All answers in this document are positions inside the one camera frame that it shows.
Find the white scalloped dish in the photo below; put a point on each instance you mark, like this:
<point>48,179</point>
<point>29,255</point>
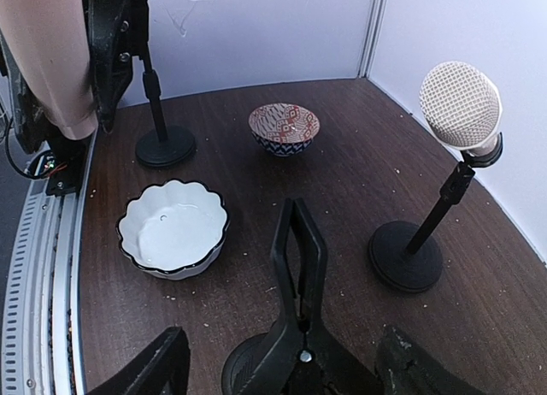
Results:
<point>174,231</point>

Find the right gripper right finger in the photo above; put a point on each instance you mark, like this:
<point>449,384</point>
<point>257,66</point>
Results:
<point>404,367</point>

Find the short black mic stand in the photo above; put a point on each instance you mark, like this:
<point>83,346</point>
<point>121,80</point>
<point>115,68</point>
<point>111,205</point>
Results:
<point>405,256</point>

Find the tall black mic stand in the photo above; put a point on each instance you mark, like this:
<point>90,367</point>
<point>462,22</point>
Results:
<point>166,145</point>
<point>298,355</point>

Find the left aluminium frame post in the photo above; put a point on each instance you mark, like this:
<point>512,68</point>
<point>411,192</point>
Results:
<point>375,21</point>

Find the red patterned bowl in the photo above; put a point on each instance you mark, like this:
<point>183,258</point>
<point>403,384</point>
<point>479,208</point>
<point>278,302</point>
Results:
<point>283,129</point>

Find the left circuit board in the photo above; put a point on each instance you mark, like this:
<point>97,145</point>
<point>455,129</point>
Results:
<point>44,165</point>

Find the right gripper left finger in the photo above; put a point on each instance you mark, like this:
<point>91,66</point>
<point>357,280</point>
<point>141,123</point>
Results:
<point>162,367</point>

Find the beige microphone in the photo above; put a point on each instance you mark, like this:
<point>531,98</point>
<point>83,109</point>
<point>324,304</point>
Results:
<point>47,39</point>
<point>462,107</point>

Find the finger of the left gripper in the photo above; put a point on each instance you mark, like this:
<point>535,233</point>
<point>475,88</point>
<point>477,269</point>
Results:
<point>117,31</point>
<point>32,127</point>

